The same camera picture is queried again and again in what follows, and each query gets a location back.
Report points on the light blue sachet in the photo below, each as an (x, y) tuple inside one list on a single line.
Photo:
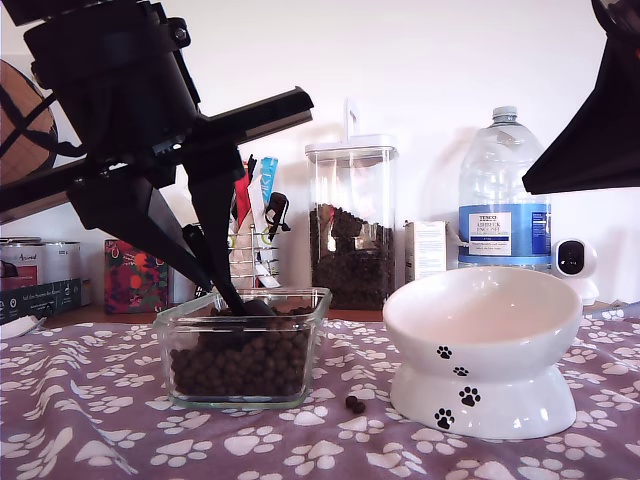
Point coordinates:
[(269, 175)]

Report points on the square clear glass container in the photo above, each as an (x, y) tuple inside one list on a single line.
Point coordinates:
[(165, 350)]

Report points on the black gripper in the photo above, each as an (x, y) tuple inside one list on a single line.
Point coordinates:
[(115, 90)]

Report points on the purple paw print cloth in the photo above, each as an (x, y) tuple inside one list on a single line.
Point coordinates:
[(100, 380)]

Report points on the floral tissue box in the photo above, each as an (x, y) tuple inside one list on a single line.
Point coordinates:
[(130, 285)]

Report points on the black plastic measuring spoon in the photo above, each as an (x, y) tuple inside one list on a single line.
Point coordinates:
[(257, 307)]

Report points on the red sachet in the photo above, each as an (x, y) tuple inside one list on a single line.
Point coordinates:
[(242, 200)]

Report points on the large blue label water bottle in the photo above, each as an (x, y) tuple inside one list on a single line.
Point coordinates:
[(489, 235)]

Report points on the spilled brown kibble piece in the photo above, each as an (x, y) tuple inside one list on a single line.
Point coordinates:
[(351, 401), (359, 407)]

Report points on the small white flat object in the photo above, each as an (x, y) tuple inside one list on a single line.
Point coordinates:
[(17, 327)]

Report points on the white tin with red label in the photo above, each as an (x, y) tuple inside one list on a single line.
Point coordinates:
[(20, 260)]

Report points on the large brown kibble heap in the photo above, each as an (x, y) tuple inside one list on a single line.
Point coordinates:
[(240, 365)]

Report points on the white paw print cat bowl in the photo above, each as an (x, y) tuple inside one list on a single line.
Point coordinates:
[(482, 395)]

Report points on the dark green cardboard box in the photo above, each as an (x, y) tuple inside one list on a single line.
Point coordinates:
[(40, 300)]

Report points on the plain white tin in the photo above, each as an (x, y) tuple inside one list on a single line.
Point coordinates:
[(62, 262)]

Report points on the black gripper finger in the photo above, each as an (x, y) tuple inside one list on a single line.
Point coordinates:
[(600, 140)]

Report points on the tall clear canister white lid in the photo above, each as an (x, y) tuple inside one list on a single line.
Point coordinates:
[(351, 146)]

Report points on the small white round camera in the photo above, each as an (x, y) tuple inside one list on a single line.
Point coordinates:
[(589, 257)]

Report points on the small black clip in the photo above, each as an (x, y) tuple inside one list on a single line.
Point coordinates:
[(277, 207)]

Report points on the plain white sachet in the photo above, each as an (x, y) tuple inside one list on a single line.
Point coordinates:
[(257, 200)]

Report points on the dark kibble store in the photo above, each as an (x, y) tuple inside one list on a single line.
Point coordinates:
[(351, 275)]

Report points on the beige pouch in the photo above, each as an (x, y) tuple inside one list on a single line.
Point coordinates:
[(252, 265)]

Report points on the small white printed carton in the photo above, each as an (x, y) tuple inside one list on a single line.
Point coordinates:
[(426, 250)]

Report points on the brown cork globe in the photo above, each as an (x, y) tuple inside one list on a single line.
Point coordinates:
[(42, 112)]

